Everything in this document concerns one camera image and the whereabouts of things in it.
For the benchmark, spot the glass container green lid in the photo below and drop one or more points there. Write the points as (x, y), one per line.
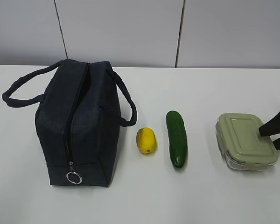
(241, 145)

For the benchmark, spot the green cucumber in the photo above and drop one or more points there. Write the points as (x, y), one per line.
(177, 137)

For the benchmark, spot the yellow lemon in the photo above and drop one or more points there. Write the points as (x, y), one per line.
(146, 140)

